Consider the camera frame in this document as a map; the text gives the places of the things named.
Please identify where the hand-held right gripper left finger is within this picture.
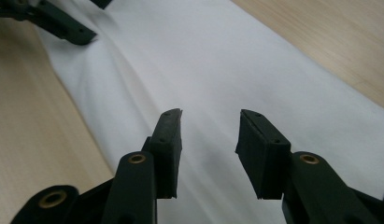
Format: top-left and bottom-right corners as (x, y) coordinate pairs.
(101, 107), (184, 224)

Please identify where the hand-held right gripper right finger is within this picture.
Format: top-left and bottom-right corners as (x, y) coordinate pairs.
(235, 108), (378, 224)

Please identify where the white tank top black trim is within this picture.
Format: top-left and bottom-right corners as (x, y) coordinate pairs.
(28, 0), (384, 224)

